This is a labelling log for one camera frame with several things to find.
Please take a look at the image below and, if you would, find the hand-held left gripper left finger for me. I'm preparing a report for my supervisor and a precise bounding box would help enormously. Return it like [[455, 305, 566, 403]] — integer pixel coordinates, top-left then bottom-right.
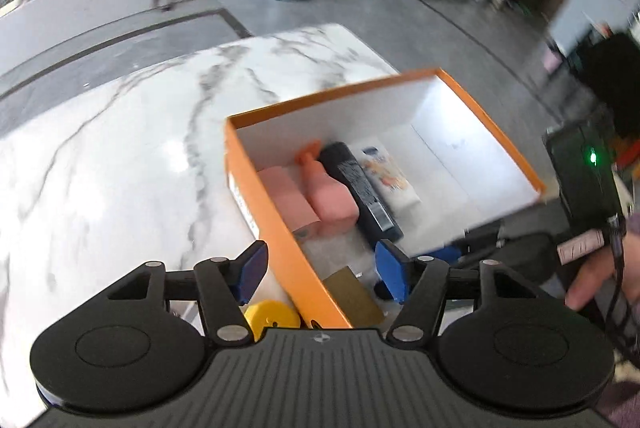
[[106, 239, 270, 345]]

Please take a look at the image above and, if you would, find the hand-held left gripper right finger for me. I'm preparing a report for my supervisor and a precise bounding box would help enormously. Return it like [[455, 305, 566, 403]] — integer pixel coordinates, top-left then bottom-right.
[[374, 239, 542, 345]]

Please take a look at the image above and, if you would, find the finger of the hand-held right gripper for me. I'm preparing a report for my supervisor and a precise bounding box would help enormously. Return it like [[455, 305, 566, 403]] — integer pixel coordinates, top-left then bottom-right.
[[429, 228, 560, 281]]

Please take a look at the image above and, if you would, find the brown wooden block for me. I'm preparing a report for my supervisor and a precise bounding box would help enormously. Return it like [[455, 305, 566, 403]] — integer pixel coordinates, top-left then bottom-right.
[[322, 265, 386, 328]]

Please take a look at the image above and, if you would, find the yellow tape measure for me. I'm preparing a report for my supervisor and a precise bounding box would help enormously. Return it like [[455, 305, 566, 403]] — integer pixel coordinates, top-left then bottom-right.
[[244, 300, 301, 342]]

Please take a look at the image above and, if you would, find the orange cardboard box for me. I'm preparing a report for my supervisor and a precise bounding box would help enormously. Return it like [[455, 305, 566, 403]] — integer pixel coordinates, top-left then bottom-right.
[[223, 68, 549, 329]]

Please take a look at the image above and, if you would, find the pink cylinder bottle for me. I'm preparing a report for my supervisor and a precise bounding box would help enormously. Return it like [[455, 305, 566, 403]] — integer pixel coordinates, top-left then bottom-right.
[[257, 165, 321, 242]]

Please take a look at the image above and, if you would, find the black bottle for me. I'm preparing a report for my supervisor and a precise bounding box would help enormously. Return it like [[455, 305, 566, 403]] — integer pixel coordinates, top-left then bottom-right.
[[318, 141, 405, 245]]

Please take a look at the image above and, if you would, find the white lotion tube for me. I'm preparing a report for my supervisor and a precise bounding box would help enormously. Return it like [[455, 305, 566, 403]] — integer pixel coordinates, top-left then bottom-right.
[[349, 145, 421, 210]]

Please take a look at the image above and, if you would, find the pink pump bottle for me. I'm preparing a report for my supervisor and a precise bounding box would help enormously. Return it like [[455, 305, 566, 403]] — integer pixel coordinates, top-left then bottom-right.
[[294, 140, 360, 225]]

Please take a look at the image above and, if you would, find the person's right hand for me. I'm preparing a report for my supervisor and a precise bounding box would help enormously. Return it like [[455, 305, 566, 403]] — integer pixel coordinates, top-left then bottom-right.
[[565, 217, 640, 315]]

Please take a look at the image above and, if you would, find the black cable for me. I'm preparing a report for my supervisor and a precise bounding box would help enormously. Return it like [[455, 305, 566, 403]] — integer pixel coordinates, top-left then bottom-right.
[[604, 215, 640, 361]]

